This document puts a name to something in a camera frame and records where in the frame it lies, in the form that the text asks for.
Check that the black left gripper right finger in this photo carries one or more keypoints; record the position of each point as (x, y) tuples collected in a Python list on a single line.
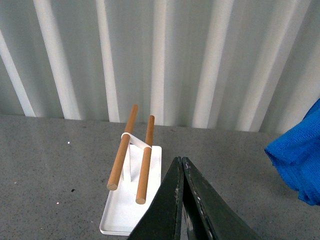
[(207, 215)]

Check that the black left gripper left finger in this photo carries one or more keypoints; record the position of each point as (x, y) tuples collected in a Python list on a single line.
[(163, 219)]

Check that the blue microfiber cloth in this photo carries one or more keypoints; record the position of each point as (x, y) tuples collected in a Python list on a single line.
[(296, 156)]

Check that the white rack with wooden bars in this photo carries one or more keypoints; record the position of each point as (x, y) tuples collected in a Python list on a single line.
[(134, 179)]

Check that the white pleated curtain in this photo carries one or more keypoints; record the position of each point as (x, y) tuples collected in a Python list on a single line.
[(245, 65)]

